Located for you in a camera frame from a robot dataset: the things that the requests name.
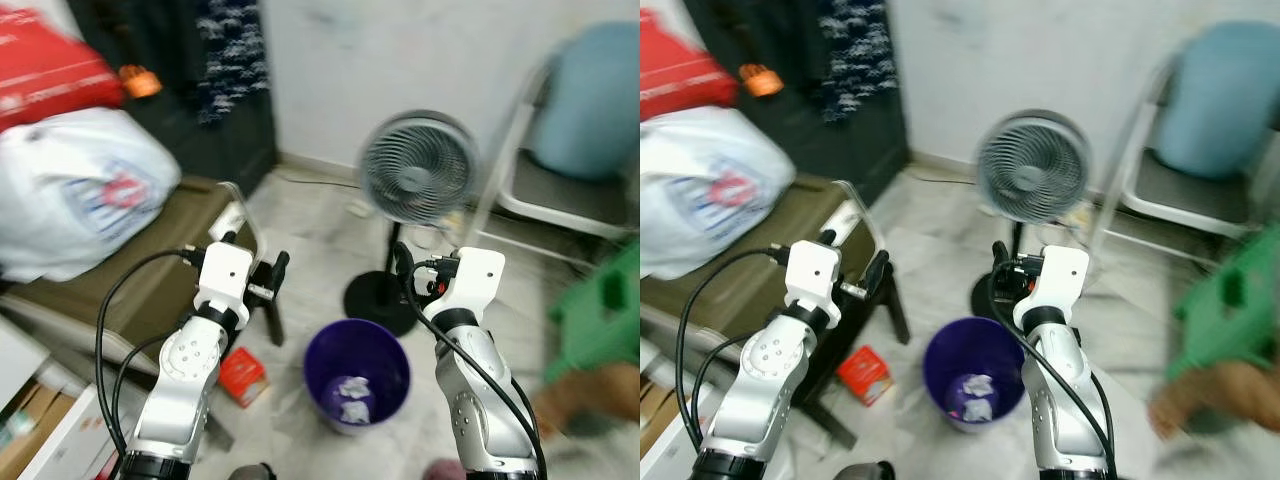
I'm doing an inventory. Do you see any white paper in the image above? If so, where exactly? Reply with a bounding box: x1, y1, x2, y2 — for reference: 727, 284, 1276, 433
330, 375, 376, 426
950, 373, 996, 426

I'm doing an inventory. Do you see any green plastic stool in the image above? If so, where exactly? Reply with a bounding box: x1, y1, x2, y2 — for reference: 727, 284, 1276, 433
1170, 225, 1280, 386
543, 238, 641, 386

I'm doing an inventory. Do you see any person's hand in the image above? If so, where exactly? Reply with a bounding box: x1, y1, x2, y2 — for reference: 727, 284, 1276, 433
532, 372, 601, 439
1150, 383, 1216, 441

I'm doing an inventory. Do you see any white power strip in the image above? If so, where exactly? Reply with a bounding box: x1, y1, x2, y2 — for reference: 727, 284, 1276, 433
208, 203, 251, 243
828, 198, 863, 241

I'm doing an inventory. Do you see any olive seat folding chair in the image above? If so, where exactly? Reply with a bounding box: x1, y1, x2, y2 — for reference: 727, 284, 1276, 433
640, 178, 913, 451
0, 176, 291, 451

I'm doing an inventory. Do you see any small red carton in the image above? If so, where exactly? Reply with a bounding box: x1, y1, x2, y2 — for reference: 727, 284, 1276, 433
217, 346, 271, 409
836, 345, 894, 406

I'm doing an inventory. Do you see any grey standing fan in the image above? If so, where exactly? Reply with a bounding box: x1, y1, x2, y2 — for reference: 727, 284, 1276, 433
343, 108, 483, 338
968, 108, 1093, 321

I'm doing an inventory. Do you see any purple waste bin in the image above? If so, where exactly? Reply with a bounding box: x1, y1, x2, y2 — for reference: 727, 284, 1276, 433
302, 317, 413, 434
922, 317, 1029, 434

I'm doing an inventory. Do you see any black cabinet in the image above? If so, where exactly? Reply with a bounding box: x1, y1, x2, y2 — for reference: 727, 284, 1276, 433
65, 0, 283, 196
690, 0, 909, 206

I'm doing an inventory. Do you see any white printed plastic bag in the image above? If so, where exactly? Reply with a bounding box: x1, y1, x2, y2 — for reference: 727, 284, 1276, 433
0, 107, 183, 284
640, 105, 799, 283

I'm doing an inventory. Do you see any small orange object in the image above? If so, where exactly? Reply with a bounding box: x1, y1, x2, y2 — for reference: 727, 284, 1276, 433
118, 64, 164, 100
738, 62, 786, 99

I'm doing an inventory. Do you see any dark white patterned garment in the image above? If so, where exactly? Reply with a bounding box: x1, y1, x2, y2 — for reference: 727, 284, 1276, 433
818, 0, 893, 126
193, 0, 271, 128

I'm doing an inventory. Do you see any large red box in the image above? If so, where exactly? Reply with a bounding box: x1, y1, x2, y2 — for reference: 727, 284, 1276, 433
640, 8, 741, 111
0, 8, 126, 133

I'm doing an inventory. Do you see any white flat board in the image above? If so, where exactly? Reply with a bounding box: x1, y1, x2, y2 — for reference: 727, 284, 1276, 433
18, 385, 136, 480
640, 395, 741, 480

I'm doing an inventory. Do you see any brown cardboard box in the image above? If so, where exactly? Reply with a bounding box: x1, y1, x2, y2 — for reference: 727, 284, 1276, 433
0, 378, 63, 479
640, 378, 691, 456

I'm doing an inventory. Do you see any blue cushion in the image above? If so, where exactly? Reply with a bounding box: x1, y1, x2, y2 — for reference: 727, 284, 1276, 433
528, 20, 641, 183
1158, 20, 1280, 181

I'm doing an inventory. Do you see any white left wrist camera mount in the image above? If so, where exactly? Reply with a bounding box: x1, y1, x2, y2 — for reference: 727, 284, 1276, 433
193, 242, 254, 331
785, 240, 843, 331

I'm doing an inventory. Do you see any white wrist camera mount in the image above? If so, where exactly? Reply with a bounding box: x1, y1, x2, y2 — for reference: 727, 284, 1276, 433
193, 242, 254, 331
785, 240, 843, 331
422, 247, 507, 331
1012, 245, 1089, 331

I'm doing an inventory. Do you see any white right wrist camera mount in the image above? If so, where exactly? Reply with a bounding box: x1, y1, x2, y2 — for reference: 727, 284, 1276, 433
422, 247, 507, 331
1012, 245, 1089, 331

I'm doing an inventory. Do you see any white frame grey seat chair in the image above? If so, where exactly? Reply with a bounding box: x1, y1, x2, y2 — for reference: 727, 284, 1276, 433
1085, 45, 1280, 241
468, 45, 641, 263

